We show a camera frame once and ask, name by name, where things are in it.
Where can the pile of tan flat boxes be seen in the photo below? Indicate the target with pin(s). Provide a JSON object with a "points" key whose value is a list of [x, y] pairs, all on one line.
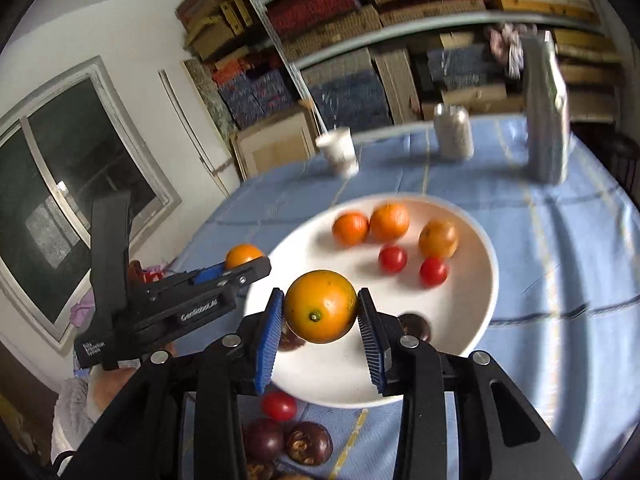
{"points": [[215, 35]]}

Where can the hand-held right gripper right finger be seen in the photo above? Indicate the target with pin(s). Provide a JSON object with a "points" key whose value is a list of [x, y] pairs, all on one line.
{"points": [[372, 345]]}

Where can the white framed dark window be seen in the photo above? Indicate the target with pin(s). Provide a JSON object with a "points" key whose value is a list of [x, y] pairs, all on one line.
{"points": [[75, 160]]}

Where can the pile of blue floral boxes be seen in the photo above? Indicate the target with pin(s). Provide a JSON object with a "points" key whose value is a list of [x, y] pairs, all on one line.
{"points": [[255, 95]]}

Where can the white oval dish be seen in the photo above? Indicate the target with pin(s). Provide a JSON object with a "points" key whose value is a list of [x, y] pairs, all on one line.
{"points": [[325, 372]]}

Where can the silver metal bottle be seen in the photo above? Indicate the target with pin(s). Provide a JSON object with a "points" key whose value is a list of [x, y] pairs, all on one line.
{"points": [[545, 120]]}

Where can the large blemished orange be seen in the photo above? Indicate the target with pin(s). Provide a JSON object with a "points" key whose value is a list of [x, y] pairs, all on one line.
{"points": [[438, 239]]}

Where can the stack of red patterned boxes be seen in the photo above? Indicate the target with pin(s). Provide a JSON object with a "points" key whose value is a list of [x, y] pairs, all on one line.
{"points": [[310, 7]]}

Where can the pink crumpled cloth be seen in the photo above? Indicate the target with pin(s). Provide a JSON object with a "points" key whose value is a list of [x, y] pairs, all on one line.
{"points": [[505, 45]]}

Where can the purple plum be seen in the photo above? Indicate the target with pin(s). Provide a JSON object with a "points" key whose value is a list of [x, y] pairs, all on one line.
{"points": [[267, 442]]}

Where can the stack of blue patterned boxes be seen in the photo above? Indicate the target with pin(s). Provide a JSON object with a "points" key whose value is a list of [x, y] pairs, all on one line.
{"points": [[350, 95]]}

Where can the large red tomato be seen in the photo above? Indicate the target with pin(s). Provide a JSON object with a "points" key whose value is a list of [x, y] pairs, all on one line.
{"points": [[433, 272]]}

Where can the small red tomato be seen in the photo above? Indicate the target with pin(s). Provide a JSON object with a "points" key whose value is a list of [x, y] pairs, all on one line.
{"points": [[392, 259], [279, 406]]}

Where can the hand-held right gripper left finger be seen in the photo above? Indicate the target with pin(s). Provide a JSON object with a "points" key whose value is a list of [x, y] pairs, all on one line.
{"points": [[267, 340]]}

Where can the dark brown mangosteen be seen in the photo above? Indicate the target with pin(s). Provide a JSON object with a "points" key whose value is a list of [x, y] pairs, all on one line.
{"points": [[307, 442]]}

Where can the red dotted cloth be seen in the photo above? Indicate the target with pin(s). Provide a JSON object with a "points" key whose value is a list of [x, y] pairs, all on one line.
{"points": [[152, 276]]}

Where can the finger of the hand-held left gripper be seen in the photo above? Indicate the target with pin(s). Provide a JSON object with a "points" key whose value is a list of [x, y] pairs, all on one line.
{"points": [[250, 272], [210, 274]]}

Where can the white paper cup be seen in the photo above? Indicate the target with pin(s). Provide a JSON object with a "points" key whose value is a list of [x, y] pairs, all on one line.
{"points": [[340, 152]]}

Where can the purple cloth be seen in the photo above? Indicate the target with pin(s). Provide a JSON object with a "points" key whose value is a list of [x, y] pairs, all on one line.
{"points": [[82, 310]]}

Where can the small yellow orange fruit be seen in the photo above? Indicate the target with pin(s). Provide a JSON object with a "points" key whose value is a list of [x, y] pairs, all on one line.
{"points": [[242, 255]]}

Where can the brown plush toy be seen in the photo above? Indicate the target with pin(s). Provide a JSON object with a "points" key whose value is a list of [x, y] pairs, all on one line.
{"points": [[135, 267]]}

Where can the wooden framed board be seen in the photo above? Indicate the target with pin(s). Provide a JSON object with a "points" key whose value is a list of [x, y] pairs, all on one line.
{"points": [[275, 145]]}

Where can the person's left hand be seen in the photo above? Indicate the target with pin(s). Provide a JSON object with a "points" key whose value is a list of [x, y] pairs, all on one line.
{"points": [[110, 390]]}

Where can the green marble slab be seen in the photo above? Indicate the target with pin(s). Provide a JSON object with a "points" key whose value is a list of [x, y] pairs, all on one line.
{"points": [[210, 95]]}

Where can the white metal shelf rack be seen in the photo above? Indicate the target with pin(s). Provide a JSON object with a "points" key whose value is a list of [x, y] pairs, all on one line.
{"points": [[350, 46]]}

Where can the black round stool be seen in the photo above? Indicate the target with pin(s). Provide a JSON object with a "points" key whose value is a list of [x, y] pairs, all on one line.
{"points": [[622, 157]]}

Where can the white drink can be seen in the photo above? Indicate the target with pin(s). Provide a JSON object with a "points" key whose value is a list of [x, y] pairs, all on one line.
{"points": [[452, 132]]}

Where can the tangerine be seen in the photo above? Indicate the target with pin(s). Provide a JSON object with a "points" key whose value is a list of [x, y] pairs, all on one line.
{"points": [[351, 228], [390, 221]]}

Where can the smooth orange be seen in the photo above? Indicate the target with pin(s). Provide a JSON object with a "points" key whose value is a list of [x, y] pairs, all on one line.
{"points": [[320, 306]]}

